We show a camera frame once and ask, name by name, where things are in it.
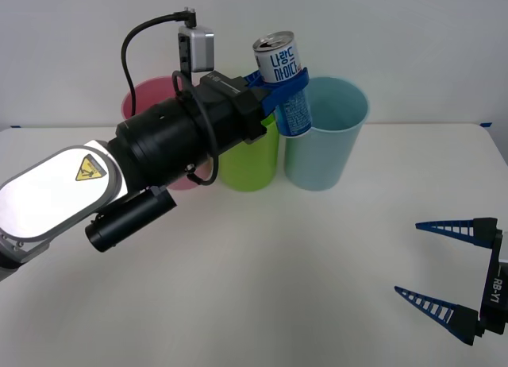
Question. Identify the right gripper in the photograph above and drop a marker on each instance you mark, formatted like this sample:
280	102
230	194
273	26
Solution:
494	295

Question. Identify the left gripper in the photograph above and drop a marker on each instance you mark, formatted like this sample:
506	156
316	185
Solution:
238	105

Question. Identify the white and blue drink can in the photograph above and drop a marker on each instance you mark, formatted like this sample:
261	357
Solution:
278	61

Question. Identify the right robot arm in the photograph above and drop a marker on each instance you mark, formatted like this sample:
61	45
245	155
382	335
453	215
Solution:
504	249

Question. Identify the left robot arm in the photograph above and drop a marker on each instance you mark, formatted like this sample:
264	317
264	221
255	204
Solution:
59	192

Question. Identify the green plastic bin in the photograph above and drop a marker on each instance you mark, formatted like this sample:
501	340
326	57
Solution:
246	168

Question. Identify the pale blue plastic bin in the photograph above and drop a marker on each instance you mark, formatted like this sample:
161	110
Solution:
325	160

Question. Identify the pink plastic bin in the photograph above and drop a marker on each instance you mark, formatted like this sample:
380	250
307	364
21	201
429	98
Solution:
151	99

